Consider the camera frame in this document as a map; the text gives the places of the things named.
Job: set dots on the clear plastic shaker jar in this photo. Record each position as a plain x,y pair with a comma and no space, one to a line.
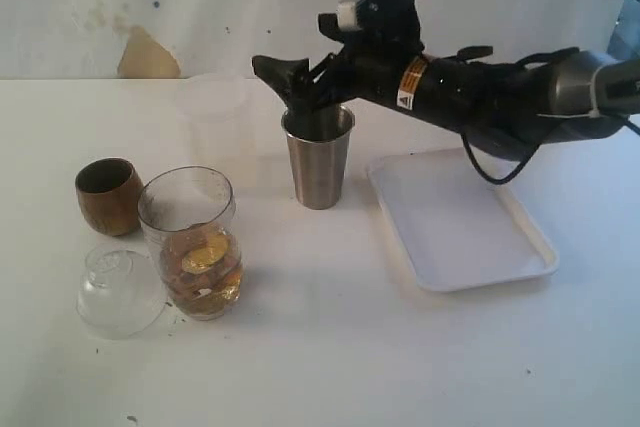
186,215

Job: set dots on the brown wooden cup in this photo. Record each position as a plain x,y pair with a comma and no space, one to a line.
108,191

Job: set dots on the stainless steel tumbler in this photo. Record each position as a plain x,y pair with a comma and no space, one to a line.
318,166

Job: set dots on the coins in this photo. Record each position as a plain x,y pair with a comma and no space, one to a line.
203,271

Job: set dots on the translucent frosted plastic cup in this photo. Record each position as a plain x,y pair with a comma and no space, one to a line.
216,115

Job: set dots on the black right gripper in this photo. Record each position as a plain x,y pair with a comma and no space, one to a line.
367,63

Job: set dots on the clear dome shaker lid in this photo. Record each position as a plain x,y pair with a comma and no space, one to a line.
120,292

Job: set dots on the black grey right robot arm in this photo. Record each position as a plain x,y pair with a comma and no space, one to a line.
505,110

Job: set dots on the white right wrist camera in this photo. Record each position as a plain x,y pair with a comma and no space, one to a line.
355,15

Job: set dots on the white rectangular tray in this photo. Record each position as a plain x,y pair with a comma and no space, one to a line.
457,231

